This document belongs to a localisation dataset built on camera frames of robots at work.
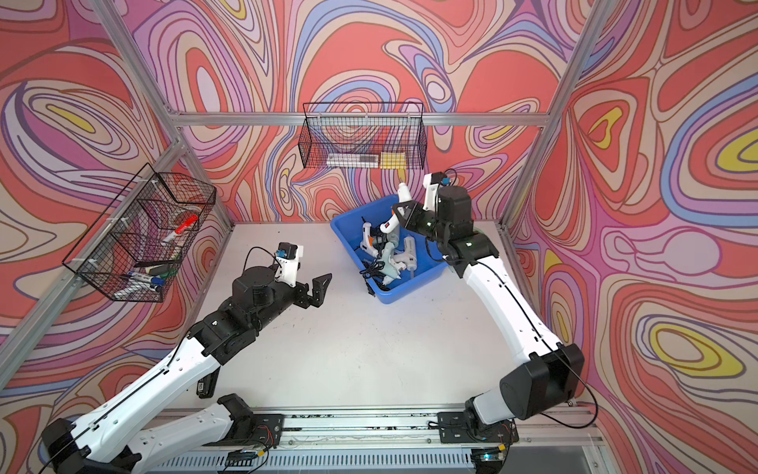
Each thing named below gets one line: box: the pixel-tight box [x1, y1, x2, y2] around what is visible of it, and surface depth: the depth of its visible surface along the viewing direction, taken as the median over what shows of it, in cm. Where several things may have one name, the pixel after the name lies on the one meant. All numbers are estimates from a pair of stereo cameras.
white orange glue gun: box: [379, 181, 413, 235], surface depth 73 cm
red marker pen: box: [161, 214, 199, 243], surface depth 79 cm
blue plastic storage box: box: [329, 194, 449, 305], surface depth 104 cm
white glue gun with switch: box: [360, 216, 379, 257], surface depth 106 cm
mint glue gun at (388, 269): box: [379, 241, 401, 279], surface depth 103 cm
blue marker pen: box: [127, 271, 165, 286], surface depth 71 cm
